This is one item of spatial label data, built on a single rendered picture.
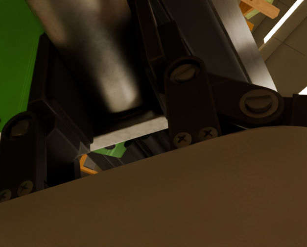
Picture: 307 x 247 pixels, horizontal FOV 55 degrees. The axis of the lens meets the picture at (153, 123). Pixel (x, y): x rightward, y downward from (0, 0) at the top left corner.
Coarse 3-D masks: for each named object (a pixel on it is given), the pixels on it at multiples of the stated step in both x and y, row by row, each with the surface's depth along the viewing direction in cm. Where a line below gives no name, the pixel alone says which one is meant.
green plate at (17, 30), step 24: (0, 0) 16; (0, 24) 17; (24, 24) 17; (0, 48) 18; (24, 48) 18; (0, 72) 19; (24, 72) 19; (0, 96) 20; (24, 96) 20; (0, 120) 22; (120, 144) 25
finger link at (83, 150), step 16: (48, 48) 11; (48, 64) 10; (64, 64) 11; (32, 80) 10; (48, 80) 10; (64, 80) 11; (32, 96) 9; (48, 96) 9; (64, 96) 10; (80, 96) 12; (48, 112) 10; (64, 112) 10; (80, 112) 11; (48, 128) 9; (64, 128) 10; (80, 128) 11; (48, 144) 9; (64, 144) 10; (80, 144) 11; (48, 160) 9; (64, 160) 10; (48, 176) 10
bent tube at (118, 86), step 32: (32, 0) 9; (64, 0) 8; (96, 0) 9; (64, 32) 9; (96, 32) 9; (128, 32) 10; (96, 64) 10; (128, 64) 10; (96, 96) 11; (128, 96) 11; (96, 128) 12; (128, 128) 12; (160, 128) 12
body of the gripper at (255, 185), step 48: (192, 144) 6; (240, 144) 6; (288, 144) 5; (48, 192) 6; (96, 192) 6; (144, 192) 5; (192, 192) 5; (240, 192) 5; (288, 192) 5; (0, 240) 6; (48, 240) 5; (96, 240) 5; (144, 240) 5; (192, 240) 5; (240, 240) 4; (288, 240) 4
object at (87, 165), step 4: (84, 156) 584; (88, 156) 599; (80, 160) 576; (84, 160) 585; (88, 160) 593; (92, 160) 598; (80, 164) 571; (84, 164) 584; (88, 164) 587; (92, 164) 592; (80, 168) 570; (84, 168) 574; (88, 168) 584; (92, 168) 586; (84, 172) 594; (88, 172) 575; (92, 172) 576; (96, 172) 580; (84, 176) 604
